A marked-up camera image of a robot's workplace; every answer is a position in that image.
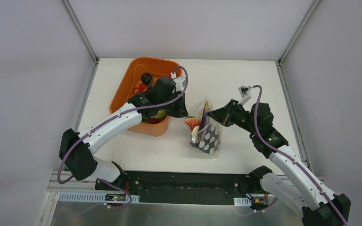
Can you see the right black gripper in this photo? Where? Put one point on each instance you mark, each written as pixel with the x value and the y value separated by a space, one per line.
pixel 226 113

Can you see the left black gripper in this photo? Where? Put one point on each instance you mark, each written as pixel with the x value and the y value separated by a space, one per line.
pixel 177 104

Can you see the toy watermelon slice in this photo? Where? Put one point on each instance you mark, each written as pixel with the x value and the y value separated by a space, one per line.
pixel 192 122

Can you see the purple toy eggplant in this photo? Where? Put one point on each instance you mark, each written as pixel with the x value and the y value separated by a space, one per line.
pixel 204 121

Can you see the beige toy bun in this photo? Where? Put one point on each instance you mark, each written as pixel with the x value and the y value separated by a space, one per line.
pixel 194 134

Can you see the clear zip top bag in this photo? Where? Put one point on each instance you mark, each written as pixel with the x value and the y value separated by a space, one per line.
pixel 196 111

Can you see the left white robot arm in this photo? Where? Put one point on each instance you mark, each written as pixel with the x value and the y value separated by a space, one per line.
pixel 77 150

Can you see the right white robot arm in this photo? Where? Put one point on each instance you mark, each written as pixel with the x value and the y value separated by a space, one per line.
pixel 304 193

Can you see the green toy cabbage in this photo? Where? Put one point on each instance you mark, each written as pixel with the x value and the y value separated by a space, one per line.
pixel 160 116

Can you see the dark toy plum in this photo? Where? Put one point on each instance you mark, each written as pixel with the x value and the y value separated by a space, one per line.
pixel 146 79

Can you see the orange plastic bin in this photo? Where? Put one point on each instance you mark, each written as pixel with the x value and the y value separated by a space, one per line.
pixel 156 67

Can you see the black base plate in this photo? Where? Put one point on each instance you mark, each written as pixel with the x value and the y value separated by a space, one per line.
pixel 191 188

